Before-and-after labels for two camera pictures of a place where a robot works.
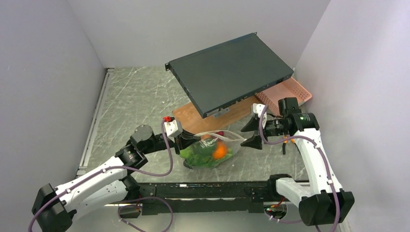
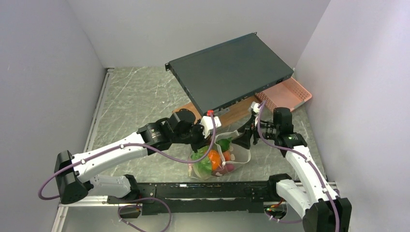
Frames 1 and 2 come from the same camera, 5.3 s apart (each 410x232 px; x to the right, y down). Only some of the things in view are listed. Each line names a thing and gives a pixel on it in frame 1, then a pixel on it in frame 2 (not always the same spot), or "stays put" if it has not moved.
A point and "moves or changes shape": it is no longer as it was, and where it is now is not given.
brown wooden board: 191,120 stays put
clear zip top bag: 212,150 moves or changes shape
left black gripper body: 160,143 to 195,137
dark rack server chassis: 217,77 stays put
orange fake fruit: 220,151 to 215,159
